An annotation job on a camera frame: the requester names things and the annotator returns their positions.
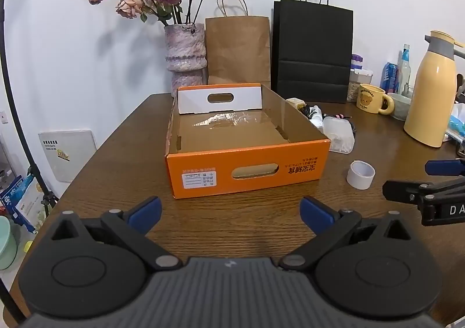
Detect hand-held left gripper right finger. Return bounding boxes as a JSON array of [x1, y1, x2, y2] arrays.
[[279, 196, 413, 271]]

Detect pink grey textured vase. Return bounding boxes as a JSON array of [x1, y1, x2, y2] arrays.
[[164, 23, 208, 98]]

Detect clear bottle blue cap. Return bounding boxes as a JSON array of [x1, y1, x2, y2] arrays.
[[398, 44, 412, 96]]

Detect black cable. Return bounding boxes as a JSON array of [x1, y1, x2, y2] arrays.
[[301, 103, 320, 121]]

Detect white tape roll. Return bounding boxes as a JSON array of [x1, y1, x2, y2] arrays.
[[346, 160, 376, 191]]

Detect clear oats container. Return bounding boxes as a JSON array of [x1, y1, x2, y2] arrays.
[[347, 68, 373, 103]]

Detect pale green bowl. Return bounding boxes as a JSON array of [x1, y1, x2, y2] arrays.
[[387, 93, 412, 121]]

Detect mint green bucket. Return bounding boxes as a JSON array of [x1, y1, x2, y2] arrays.
[[0, 215, 18, 270]]

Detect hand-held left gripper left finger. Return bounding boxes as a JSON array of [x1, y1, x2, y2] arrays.
[[49, 196, 182, 271]]

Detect white green printed bag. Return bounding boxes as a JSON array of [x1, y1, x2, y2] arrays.
[[15, 178, 47, 233]]

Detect blue box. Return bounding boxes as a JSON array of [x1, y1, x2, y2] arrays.
[[381, 62, 399, 93]]

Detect yellow thermos jug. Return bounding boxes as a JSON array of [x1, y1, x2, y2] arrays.
[[404, 30, 457, 148]]

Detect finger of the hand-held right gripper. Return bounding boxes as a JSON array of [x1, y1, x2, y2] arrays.
[[382, 177, 465, 206], [425, 158, 465, 177]]

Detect small white bottle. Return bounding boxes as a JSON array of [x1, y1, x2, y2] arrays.
[[310, 106, 325, 129]]

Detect blue tissue pack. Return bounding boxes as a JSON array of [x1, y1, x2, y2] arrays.
[[445, 103, 465, 141]]

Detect black paper bag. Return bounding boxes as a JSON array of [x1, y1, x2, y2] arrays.
[[272, 0, 354, 104]]

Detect blue printed bag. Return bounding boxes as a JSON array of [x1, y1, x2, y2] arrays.
[[0, 175, 23, 218]]

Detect cream bear mug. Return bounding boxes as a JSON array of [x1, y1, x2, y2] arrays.
[[355, 84, 395, 115]]

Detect white wall panel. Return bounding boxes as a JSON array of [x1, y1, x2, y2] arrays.
[[38, 129, 97, 183]]

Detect brown paper bag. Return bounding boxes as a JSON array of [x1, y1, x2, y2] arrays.
[[205, 0, 271, 88]]

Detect clear plastic container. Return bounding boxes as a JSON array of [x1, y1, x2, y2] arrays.
[[323, 115, 355, 154]]

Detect black tripod stand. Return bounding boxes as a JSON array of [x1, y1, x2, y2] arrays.
[[0, 0, 60, 220]]

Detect orange cardboard box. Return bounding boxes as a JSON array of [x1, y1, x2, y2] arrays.
[[165, 83, 331, 200]]

